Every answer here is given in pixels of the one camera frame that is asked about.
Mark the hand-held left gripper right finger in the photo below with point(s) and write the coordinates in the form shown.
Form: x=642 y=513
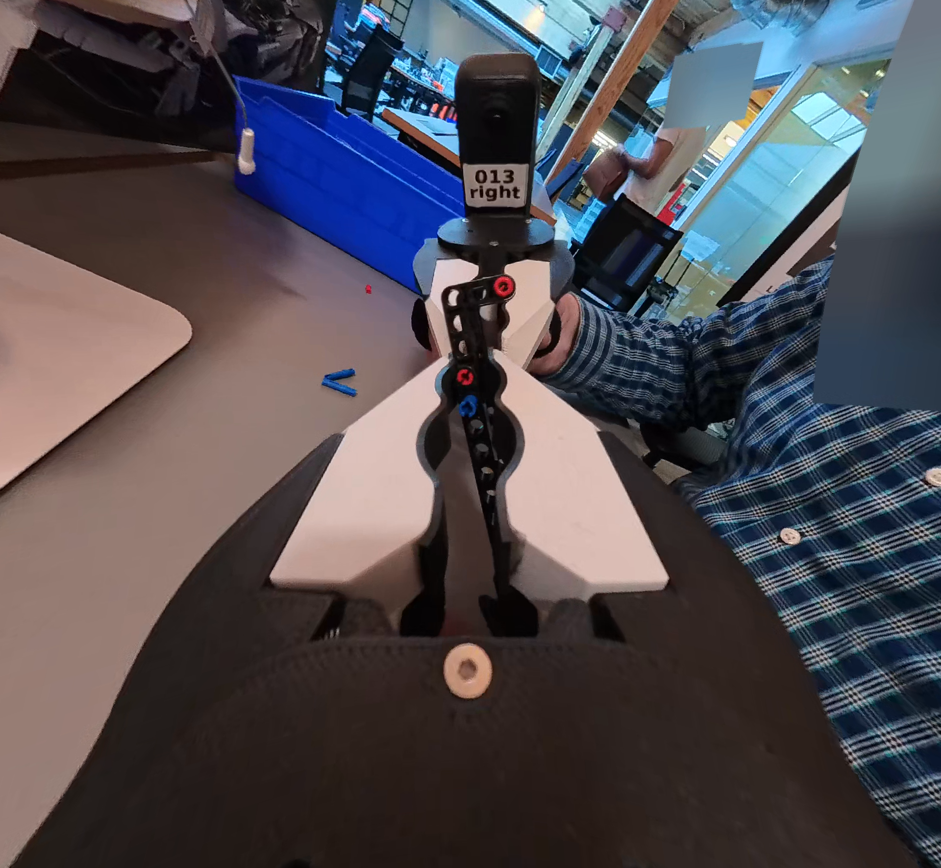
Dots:
x=581 y=515

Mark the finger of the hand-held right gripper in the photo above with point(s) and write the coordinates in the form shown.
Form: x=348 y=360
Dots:
x=533 y=309
x=439 y=328

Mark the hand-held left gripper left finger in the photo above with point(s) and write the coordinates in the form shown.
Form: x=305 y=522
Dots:
x=353 y=515

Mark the multicoloured lego assembly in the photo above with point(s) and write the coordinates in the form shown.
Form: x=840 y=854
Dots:
x=481 y=456

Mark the person's right forearm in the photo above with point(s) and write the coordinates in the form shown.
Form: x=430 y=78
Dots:
x=661 y=361

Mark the blue lego pin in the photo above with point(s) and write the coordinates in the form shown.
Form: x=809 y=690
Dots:
x=339 y=376
x=339 y=389

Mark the person's right hand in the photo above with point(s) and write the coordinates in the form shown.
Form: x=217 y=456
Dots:
x=570 y=328

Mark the wooden desk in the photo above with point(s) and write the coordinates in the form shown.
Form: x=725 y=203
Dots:
x=419 y=129

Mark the wooden support beam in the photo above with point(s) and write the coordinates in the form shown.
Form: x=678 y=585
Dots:
x=639 y=37

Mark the blue plastic bin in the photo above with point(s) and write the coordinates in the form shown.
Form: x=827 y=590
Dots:
x=331 y=177

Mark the grey fabric pile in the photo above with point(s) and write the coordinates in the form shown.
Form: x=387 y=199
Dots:
x=250 y=8

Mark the person's plaid shirt torso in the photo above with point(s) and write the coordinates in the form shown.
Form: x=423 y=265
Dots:
x=845 y=552

